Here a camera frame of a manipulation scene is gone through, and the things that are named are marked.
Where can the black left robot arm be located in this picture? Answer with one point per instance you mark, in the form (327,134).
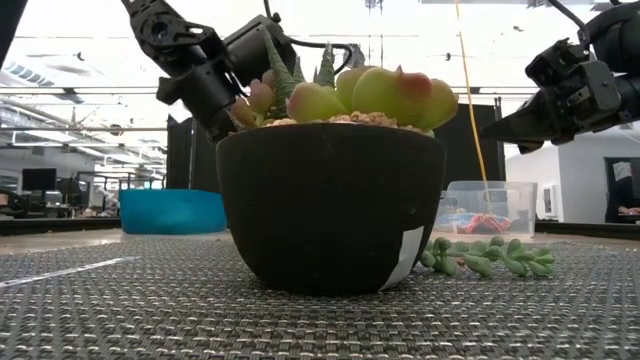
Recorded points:
(170,30)

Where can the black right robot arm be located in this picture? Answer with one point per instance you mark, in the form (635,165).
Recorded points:
(617,35)

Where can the clear plastic bin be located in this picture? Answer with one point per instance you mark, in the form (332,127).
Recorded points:
(520,200)

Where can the teal plastic bin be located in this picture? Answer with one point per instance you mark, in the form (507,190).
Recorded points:
(170,212)

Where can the succulent plant in black pot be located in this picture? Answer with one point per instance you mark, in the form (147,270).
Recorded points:
(325,210)

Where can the black monitor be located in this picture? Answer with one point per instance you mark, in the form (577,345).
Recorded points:
(39,179)

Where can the white tape strip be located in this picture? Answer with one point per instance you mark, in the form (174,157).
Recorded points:
(60,272)

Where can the grey woven placemat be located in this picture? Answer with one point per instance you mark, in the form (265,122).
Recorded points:
(200,325)

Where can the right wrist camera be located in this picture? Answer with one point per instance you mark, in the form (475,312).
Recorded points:
(552,65)

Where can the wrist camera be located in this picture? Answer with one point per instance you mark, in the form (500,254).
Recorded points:
(250,50)
(552,65)

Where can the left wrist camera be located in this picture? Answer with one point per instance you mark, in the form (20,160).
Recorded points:
(250,50)

